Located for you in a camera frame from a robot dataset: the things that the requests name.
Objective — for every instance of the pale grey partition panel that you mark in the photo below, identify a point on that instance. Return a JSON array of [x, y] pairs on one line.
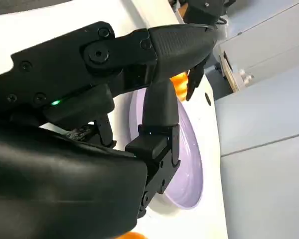
[[264, 112], [264, 194]]

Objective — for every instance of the lilac plate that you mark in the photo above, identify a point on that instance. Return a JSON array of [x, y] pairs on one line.
[[189, 161]]

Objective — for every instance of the wooden board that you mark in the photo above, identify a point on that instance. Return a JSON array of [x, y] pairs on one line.
[[229, 72]]

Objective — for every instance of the black table grommet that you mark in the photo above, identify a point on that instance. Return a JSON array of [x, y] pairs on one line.
[[208, 99]]

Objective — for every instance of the orange and white bread roll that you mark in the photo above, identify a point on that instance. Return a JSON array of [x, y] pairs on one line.
[[137, 234], [179, 85]]

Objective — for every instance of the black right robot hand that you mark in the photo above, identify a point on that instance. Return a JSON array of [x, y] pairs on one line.
[[64, 186]]

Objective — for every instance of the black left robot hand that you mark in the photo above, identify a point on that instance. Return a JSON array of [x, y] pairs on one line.
[[193, 82]]

